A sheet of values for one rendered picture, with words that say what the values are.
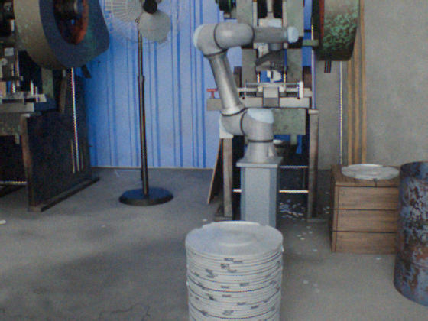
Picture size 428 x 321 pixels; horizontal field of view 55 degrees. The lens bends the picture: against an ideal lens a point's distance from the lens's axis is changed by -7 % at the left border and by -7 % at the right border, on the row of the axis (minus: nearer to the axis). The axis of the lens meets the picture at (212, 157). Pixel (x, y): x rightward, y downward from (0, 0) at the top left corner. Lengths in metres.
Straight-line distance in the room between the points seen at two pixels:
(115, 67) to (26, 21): 1.51
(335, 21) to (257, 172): 0.94
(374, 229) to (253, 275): 1.01
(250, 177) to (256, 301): 0.80
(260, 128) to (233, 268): 0.87
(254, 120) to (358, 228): 0.71
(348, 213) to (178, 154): 2.21
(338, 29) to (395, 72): 1.65
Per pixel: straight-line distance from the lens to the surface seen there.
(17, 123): 3.01
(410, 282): 1.75
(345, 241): 2.12
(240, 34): 1.82
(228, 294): 1.24
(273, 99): 2.52
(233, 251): 1.23
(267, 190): 1.94
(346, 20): 2.39
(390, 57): 3.97
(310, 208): 2.52
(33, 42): 2.82
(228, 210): 2.53
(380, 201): 2.08
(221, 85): 1.95
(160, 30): 2.95
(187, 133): 3.94
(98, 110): 4.17
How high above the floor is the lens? 0.83
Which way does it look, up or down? 10 degrees down
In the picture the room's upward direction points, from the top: 1 degrees counter-clockwise
